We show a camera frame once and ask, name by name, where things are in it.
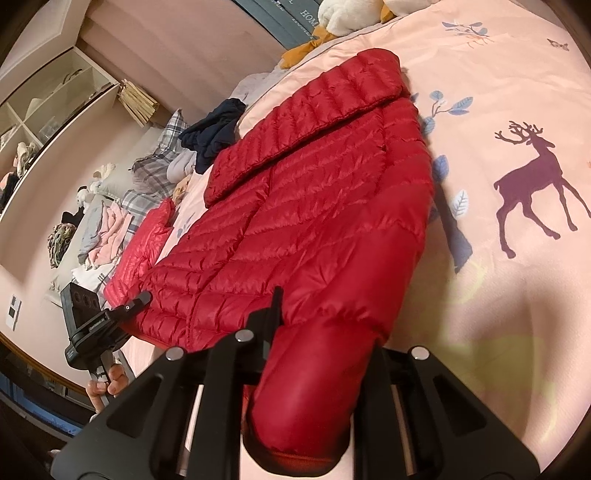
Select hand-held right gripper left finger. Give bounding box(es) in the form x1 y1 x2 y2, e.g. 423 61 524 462
51 286 283 480

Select floral patterned cloth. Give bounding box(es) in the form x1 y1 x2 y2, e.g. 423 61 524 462
46 224 77 268

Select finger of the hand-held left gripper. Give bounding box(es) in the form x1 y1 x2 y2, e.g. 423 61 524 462
107 291 153 325

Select pink garment pile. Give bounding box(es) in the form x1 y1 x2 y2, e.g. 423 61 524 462
85 203 134 268

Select white wall switch panel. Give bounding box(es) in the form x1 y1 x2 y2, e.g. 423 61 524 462
4 295 23 330

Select white wall shelf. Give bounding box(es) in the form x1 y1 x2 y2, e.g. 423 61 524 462
0 46 121 217

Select small plush toys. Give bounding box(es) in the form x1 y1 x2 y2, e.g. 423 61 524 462
76 162 116 206

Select grey plaid pillow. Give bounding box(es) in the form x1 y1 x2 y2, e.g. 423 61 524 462
117 189 155 241
131 108 190 195

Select pink curtain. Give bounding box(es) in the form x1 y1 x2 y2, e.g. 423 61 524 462
88 0 296 153

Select blue curtain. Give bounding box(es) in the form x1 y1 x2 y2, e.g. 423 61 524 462
231 0 333 49

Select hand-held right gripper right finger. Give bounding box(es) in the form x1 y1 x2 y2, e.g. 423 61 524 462
355 346 541 480

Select navy blue garment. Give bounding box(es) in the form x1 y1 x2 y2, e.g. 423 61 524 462
178 98 247 175

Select light grey garment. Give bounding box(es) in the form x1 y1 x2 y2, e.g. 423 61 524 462
166 150 197 183

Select white goose plush toy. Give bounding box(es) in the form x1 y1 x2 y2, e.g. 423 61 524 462
281 0 439 70

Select grey blue garment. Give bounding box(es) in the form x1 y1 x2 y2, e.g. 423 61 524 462
78 203 112 264

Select person's left hand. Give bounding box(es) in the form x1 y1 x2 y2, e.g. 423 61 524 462
87 364 129 411

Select light red down jacket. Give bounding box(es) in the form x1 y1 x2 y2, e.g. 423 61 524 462
104 198 176 305

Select grey bed sheet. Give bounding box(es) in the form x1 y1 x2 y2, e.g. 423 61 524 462
226 44 324 104

